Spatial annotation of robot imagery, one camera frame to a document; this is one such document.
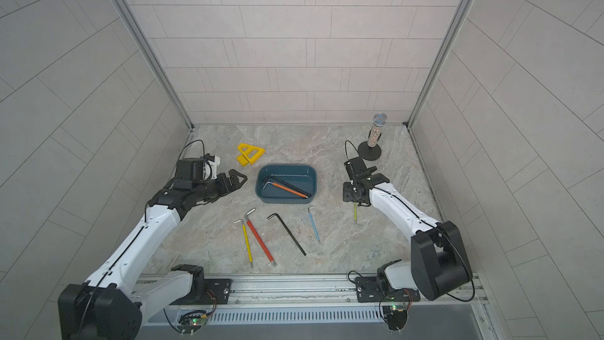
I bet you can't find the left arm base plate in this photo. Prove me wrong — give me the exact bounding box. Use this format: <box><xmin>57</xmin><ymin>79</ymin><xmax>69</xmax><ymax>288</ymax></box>
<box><xmin>173</xmin><ymin>279</ymin><xmax>233</xmax><ymax>305</ymax></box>

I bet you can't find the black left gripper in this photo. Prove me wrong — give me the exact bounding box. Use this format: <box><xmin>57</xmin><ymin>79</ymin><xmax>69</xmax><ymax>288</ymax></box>
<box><xmin>193</xmin><ymin>168</ymin><xmax>249</xmax><ymax>202</ymax></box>

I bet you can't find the blue hex key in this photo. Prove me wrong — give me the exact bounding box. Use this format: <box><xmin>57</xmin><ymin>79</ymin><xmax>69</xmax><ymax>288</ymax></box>
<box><xmin>308</xmin><ymin>206</ymin><xmax>321</xmax><ymax>243</ymax></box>

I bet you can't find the orange hex key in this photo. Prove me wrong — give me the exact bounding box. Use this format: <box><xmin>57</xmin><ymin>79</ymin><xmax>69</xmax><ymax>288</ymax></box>
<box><xmin>263</xmin><ymin>181</ymin><xmax>309</xmax><ymax>198</ymax></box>

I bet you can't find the red hex key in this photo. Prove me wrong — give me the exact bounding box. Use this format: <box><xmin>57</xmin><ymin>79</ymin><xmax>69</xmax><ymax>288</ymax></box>
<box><xmin>244</xmin><ymin>208</ymin><xmax>276</xmax><ymax>266</ymax></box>

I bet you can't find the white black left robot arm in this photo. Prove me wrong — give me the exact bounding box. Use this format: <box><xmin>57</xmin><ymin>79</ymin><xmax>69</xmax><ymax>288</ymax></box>
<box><xmin>58</xmin><ymin>169</ymin><xmax>248</xmax><ymax>339</ymax></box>

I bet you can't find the yellow plastic triangle holder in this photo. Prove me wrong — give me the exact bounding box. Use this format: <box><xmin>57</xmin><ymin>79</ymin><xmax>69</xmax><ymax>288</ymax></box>
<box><xmin>236</xmin><ymin>143</ymin><xmax>266</xmax><ymax>167</ymax></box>

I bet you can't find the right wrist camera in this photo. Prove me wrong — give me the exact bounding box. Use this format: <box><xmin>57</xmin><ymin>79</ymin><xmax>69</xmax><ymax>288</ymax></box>
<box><xmin>344</xmin><ymin>157</ymin><xmax>366</xmax><ymax>180</ymax></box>

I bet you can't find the aluminium mounting rail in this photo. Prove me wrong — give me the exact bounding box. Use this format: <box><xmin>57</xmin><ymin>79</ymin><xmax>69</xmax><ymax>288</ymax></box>
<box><xmin>91</xmin><ymin>271</ymin><xmax>489</xmax><ymax>313</ymax></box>

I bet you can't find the teal plastic storage box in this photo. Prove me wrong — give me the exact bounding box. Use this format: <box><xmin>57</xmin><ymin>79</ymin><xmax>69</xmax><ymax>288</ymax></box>
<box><xmin>255</xmin><ymin>164</ymin><xmax>318</xmax><ymax>205</ymax></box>

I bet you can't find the long black hex key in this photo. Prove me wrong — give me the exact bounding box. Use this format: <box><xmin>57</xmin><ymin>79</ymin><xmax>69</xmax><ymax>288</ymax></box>
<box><xmin>262</xmin><ymin>175</ymin><xmax>311</xmax><ymax>197</ymax></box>

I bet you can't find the left green circuit board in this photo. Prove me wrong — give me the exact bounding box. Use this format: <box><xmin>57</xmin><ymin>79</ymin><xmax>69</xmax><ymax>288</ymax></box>
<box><xmin>177</xmin><ymin>310</ymin><xmax>209</xmax><ymax>337</ymax></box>

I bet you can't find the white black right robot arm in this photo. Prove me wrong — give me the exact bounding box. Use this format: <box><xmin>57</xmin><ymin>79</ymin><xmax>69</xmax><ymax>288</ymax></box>
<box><xmin>343</xmin><ymin>157</ymin><xmax>473</xmax><ymax>301</ymax></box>

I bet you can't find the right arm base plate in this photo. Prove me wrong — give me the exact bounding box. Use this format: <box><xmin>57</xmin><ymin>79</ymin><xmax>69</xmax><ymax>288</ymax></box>
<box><xmin>352</xmin><ymin>275</ymin><xmax>421</xmax><ymax>303</ymax></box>

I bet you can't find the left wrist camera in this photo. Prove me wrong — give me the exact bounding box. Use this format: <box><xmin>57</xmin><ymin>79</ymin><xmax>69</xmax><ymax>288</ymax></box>
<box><xmin>175</xmin><ymin>154</ymin><xmax>221</xmax><ymax>183</ymax></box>

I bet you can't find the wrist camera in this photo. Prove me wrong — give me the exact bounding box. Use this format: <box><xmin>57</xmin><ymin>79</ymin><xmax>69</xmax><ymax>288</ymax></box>
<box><xmin>175</xmin><ymin>154</ymin><xmax>221</xmax><ymax>183</ymax></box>
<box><xmin>344</xmin><ymin>157</ymin><xmax>366</xmax><ymax>180</ymax></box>

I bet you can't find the yellow hex key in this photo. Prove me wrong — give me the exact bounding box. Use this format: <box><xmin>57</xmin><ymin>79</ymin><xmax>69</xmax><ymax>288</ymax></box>
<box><xmin>233</xmin><ymin>219</ymin><xmax>253</xmax><ymax>269</ymax></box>

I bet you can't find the black stand with glitter tube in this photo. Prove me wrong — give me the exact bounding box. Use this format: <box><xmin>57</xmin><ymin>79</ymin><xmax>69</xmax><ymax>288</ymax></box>
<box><xmin>357</xmin><ymin>113</ymin><xmax>388</xmax><ymax>162</ymax></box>

